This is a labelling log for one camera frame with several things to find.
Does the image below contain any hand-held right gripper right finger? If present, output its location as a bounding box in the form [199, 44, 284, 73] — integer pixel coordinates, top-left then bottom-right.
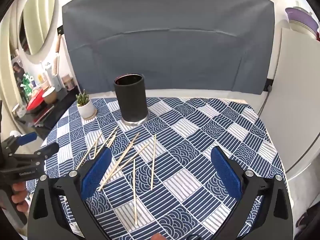
[210, 145, 293, 240]

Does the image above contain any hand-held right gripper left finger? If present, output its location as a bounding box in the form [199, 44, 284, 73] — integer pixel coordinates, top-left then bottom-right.
[27, 146, 113, 240]

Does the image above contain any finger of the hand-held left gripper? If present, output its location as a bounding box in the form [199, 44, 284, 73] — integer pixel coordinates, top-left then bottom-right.
[1, 131, 38, 155]
[9, 142, 60, 167]

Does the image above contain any group of wooden chopsticks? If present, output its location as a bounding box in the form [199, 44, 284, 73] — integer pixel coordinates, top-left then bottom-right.
[75, 126, 157, 226]

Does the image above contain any black cylindrical utensil holder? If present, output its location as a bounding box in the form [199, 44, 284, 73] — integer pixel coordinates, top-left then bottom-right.
[114, 73, 150, 127]

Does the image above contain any person's left hand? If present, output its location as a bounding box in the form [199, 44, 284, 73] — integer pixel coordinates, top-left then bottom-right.
[11, 181, 30, 212]

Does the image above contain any red notebook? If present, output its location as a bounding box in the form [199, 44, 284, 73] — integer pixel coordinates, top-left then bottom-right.
[32, 105, 55, 125]

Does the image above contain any red bowl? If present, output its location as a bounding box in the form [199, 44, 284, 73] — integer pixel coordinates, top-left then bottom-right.
[26, 91, 47, 110]

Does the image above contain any black side table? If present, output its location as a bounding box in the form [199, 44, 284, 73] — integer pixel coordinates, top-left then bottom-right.
[12, 87, 80, 140]

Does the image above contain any beige bowl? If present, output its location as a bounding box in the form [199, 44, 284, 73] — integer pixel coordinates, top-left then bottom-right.
[42, 87, 58, 104]

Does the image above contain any blue patterned tablecloth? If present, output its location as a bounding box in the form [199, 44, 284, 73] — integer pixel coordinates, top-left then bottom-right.
[26, 96, 287, 240]

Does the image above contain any green snack packet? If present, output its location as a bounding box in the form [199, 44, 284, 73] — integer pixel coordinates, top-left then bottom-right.
[20, 74, 34, 93]

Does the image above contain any round wooden coaster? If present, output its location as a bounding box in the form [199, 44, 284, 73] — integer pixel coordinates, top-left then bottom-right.
[80, 108, 98, 120]

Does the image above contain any potted cactus white pot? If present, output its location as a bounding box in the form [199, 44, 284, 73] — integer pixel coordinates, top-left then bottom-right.
[76, 89, 97, 118]

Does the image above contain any grey spray can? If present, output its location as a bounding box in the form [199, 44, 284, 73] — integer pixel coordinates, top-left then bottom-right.
[51, 74, 63, 92]

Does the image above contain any portrait photo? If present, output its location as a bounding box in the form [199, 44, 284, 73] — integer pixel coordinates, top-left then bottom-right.
[11, 57, 25, 80]

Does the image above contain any pink candle jar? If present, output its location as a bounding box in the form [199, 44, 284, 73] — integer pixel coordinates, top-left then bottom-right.
[62, 74, 75, 90]

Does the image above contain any wooden hairbrush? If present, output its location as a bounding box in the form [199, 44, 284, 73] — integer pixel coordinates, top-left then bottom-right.
[52, 34, 62, 77]

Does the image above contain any dark red cloth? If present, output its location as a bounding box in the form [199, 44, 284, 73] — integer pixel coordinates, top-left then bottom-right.
[295, 205, 315, 235]

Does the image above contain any cream curtain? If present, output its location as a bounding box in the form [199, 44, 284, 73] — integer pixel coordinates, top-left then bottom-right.
[0, 2, 27, 110]

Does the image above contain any white cabinet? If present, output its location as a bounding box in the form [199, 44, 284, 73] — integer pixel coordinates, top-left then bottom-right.
[259, 26, 320, 178]

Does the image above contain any grey backdrop cloth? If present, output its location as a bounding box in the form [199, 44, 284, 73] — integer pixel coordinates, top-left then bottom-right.
[61, 0, 275, 95]

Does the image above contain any white bowl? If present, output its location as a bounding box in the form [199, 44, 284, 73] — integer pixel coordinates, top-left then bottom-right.
[289, 21, 319, 40]

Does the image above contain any black power cable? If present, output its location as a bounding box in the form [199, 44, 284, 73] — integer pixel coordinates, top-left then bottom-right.
[257, 79, 273, 117]

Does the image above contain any oval wall mirror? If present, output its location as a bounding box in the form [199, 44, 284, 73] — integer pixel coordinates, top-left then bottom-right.
[19, 0, 56, 55]

